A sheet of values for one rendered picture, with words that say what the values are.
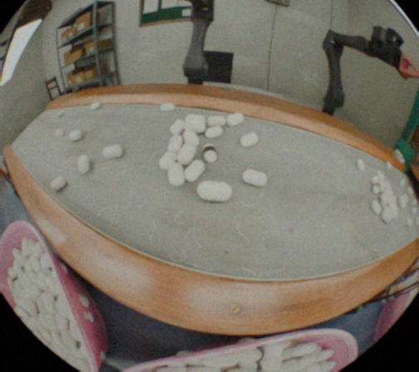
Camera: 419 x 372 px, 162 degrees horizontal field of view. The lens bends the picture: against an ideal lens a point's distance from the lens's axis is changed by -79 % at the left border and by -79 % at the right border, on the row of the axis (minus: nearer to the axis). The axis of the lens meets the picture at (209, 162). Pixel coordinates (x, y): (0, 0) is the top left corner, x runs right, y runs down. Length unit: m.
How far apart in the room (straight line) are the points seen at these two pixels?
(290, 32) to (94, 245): 2.39
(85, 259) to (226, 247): 0.14
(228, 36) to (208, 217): 2.13
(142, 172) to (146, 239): 0.10
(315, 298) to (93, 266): 0.20
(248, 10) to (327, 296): 2.31
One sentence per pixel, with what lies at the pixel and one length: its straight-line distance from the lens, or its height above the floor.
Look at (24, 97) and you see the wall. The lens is 4.63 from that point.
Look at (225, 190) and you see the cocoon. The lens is 0.17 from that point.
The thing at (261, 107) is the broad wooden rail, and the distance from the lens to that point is 0.36.
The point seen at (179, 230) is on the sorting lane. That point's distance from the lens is 0.17.
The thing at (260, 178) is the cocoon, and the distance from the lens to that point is 0.19.
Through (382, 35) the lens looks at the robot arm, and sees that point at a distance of 0.64.
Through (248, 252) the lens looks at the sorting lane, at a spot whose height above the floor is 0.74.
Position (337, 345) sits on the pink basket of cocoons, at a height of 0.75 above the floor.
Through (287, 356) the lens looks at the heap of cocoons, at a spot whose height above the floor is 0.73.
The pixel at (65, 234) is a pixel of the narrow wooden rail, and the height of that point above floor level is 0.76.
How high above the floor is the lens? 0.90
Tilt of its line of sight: 45 degrees down
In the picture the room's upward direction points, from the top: 4 degrees clockwise
